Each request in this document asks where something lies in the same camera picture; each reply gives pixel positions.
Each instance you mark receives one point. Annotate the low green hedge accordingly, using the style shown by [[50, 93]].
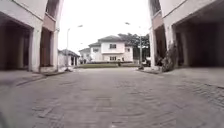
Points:
[[100, 65]]

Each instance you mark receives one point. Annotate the white two-storey house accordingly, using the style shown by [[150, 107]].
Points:
[[111, 50]]

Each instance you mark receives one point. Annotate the dark green tree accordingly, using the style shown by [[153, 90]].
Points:
[[135, 41]]

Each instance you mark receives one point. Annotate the grey paved brick road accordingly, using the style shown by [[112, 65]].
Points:
[[110, 96]]

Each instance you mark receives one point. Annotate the street lamp pole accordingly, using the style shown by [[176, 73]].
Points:
[[140, 46], [67, 46]]

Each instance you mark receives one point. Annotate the small low building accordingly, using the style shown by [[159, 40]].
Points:
[[68, 57]]

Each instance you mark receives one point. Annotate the bush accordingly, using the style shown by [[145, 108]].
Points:
[[170, 60]]

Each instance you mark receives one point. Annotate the pale concrete building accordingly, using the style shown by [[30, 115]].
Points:
[[193, 30], [30, 33]]

